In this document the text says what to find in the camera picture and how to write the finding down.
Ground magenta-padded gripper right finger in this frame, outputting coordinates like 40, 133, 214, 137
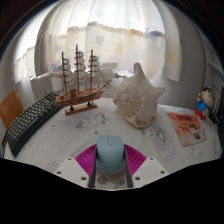
123, 144, 169, 189

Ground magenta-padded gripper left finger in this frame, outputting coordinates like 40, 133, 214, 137
53, 144, 98, 189

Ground light blue computer mouse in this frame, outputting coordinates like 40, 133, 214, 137
95, 134, 127, 176

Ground red printed mouse pad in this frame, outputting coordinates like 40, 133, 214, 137
166, 112, 208, 148

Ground white printed tablecloth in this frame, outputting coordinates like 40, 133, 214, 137
3, 96, 224, 191

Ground black keyboard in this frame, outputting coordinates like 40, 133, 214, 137
3, 92, 64, 158

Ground large white conch shell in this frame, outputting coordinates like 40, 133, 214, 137
112, 62, 166, 129

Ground wooden model sailing ship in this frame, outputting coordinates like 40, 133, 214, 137
54, 44, 113, 117

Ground cartoon boy figurine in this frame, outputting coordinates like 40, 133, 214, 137
194, 87, 215, 120

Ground wooden chair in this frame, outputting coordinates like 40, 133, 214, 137
0, 88, 25, 131

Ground white radiator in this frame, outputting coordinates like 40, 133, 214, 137
29, 68, 118, 101

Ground black router with antennas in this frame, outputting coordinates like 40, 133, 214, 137
209, 85, 224, 134

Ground white star-print curtain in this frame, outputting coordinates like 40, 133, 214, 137
13, 0, 183, 84

